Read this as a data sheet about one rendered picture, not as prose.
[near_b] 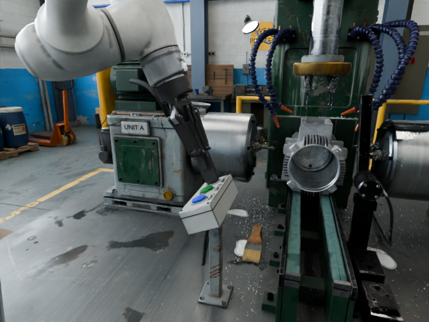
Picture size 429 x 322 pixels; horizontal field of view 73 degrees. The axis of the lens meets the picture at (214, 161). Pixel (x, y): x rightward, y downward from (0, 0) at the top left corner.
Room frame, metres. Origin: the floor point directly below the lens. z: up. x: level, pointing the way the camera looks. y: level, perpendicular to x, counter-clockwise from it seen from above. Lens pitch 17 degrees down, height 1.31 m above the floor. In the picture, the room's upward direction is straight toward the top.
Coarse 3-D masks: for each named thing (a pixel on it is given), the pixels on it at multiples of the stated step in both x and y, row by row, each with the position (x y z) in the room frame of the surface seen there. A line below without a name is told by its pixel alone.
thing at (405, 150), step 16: (384, 128) 0.91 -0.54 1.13; (400, 128) 0.84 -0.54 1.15; (416, 128) 0.83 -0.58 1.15; (384, 144) 0.88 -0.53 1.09; (400, 144) 0.80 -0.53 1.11; (416, 144) 0.79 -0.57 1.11; (384, 160) 0.84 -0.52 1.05; (400, 160) 0.78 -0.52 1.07; (416, 160) 0.77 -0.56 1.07; (384, 176) 0.82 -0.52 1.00; (400, 176) 0.77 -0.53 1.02; (416, 176) 0.76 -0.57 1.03; (400, 192) 0.79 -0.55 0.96; (416, 192) 0.78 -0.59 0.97
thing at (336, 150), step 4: (296, 132) 1.05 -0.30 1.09; (292, 136) 1.05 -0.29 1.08; (296, 136) 1.05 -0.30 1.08; (292, 144) 0.90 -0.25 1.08; (296, 144) 0.88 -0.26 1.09; (292, 148) 0.88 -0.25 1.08; (296, 148) 0.88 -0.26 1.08; (332, 148) 0.86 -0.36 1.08; (336, 148) 0.85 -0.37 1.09; (336, 152) 0.85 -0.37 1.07; (340, 152) 0.84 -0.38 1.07; (288, 184) 0.88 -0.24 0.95; (292, 184) 0.88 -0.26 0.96; (292, 188) 0.88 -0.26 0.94; (328, 188) 0.85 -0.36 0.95; (332, 188) 0.85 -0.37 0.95; (336, 188) 0.84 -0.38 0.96; (332, 192) 0.84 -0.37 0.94
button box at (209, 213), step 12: (228, 180) 0.61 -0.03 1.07; (216, 192) 0.53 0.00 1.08; (228, 192) 0.58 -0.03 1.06; (192, 204) 0.51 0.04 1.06; (204, 204) 0.49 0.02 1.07; (216, 204) 0.50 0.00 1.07; (228, 204) 0.55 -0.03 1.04; (180, 216) 0.50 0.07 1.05; (192, 216) 0.49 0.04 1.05; (204, 216) 0.48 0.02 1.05; (216, 216) 0.48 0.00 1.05; (192, 228) 0.49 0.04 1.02; (204, 228) 0.48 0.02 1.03
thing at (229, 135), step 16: (208, 112) 1.05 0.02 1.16; (224, 112) 1.05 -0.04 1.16; (208, 128) 0.97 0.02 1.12; (224, 128) 0.95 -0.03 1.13; (240, 128) 0.94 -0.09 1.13; (256, 128) 1.07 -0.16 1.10; (224, 144) 0.92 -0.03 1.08; (240, 144) 0.91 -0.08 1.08; (256, 144) 0.95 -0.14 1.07; (192, 160) 0.97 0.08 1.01; (224, 160) 0.92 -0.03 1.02; (240, 160) 0.90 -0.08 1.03; (256, 160) 1.07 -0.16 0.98; (240, 176) 0.93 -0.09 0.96
